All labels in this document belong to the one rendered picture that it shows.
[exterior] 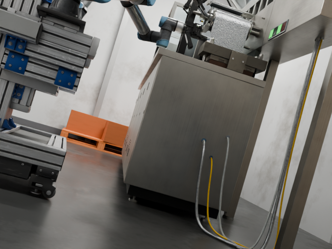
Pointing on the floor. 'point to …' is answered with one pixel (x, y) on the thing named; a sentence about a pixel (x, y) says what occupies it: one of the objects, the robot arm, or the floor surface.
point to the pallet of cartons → (95, 132)
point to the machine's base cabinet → (188, 136)
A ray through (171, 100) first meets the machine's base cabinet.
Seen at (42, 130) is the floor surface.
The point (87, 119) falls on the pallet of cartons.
